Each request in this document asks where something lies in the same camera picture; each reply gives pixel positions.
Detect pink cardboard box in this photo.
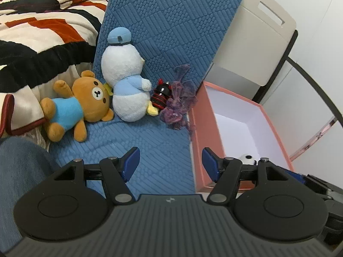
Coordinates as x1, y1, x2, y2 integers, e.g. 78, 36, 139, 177
189, 81, 294, 193

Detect black curved metal frame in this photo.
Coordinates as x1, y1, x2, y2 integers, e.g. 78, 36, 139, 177
287, 56, 343, 131

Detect black straight metal bar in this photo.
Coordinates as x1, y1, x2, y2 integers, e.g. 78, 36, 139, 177
253, 29, 298, 103

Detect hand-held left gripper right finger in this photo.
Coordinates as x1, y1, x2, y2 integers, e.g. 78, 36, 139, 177
202, 147, 295, 204

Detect purple organza bag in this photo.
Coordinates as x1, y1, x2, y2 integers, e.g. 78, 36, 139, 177
160, 65, 198, 130

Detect brown bear plush toy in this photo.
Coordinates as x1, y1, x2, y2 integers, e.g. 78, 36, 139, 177
40, 70, 115, 143

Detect black and red toy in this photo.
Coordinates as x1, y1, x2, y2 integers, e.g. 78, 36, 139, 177
150, 79, 172, 111

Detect beige chair back panel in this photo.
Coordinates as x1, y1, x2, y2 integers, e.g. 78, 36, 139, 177
206, 0, 297, 104

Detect white duck plush toy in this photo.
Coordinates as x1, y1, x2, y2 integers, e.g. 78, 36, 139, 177
101, 27, 159, 122

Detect pink wardrobe handle strip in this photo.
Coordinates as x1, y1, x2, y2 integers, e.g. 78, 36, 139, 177
291, 116, 337, 161

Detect person's leg in jeans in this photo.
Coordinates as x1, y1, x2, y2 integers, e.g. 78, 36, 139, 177
0, 136, 63, 256

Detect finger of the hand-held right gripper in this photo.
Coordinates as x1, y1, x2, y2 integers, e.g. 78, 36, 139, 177
287, 168, 307, 185

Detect blue quilted mat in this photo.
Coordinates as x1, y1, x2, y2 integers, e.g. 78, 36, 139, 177
5, 0, 247, 255

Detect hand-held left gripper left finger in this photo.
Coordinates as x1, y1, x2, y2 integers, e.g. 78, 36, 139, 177
50, 147, 140, 205

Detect striped fleece blanket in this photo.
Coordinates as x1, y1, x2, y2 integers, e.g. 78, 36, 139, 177
0, 0, 109, 137

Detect white wardrobe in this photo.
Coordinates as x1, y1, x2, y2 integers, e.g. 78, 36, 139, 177
247, 0, 343, 164

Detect small panda toy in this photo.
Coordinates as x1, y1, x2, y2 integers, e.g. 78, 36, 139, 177
239, 154, 258, 166

